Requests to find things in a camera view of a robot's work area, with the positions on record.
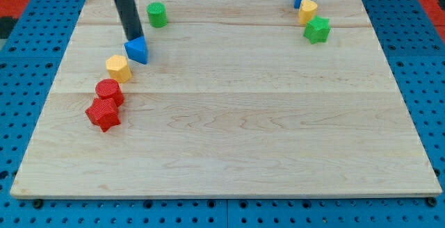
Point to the blue triangle block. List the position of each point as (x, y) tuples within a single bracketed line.
[(136, 50)]

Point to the light wooden board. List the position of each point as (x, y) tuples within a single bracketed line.
[(234, 103)]

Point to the yellow hexagon block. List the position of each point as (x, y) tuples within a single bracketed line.
[(118, 68)]

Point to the green cylinder block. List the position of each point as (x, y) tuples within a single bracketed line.
[(157, 14)]

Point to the red cylinder block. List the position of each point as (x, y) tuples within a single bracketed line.
[(110, 89)]

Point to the green star block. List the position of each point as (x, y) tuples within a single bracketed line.
[(317, 29)]

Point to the red star block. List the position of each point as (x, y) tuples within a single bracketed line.
[(103, 113)]

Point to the yellow heart block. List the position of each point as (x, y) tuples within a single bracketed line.
[(307, 11)]

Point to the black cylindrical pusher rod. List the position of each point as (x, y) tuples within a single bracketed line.
[(129, 18)]

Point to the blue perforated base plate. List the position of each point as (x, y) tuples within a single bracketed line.
[(34, 49)]

